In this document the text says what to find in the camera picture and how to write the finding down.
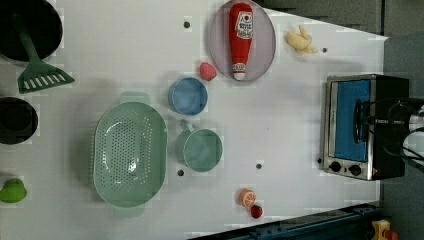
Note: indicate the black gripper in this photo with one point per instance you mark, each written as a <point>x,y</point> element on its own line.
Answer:
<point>392,125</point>

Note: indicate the blue oven door with handle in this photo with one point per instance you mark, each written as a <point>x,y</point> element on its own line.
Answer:
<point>346,102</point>

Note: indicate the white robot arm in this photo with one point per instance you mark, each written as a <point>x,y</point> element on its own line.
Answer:
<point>415,125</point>

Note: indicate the black toaster oven body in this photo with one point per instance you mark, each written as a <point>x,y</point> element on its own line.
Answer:
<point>365,123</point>

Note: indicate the yellow plush banana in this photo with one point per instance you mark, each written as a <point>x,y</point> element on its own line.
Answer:
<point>301,42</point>

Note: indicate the grey oval plate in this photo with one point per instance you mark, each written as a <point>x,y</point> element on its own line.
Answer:
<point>262,49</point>

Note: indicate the red toy strawberry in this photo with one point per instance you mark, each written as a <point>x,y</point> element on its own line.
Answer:
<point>256,211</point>

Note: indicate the toy orange slice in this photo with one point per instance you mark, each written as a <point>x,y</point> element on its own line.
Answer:
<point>247,198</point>

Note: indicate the red plush ketchup bottle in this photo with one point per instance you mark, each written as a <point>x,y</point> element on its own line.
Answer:
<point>240,37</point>

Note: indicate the pink toy strawberry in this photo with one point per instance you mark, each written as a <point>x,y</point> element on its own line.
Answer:
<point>207,71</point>

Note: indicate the green mug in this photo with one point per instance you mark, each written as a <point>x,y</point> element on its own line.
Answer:
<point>199,149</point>

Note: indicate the blue bowl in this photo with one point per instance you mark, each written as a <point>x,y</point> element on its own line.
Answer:
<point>188,96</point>

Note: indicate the green colander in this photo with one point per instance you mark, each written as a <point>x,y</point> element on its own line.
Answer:
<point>130,154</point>

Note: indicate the green slotted spatula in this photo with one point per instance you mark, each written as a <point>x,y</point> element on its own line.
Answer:
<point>38,75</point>

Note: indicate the large black cup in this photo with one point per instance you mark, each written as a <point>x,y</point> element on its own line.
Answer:
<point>42,22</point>

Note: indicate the small black cup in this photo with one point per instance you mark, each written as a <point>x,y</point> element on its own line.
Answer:
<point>18,121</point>

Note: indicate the green toy pear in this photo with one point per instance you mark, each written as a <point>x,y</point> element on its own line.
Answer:
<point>13,191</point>

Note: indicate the blue metal frame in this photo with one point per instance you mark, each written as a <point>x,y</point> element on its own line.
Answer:
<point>350,223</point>

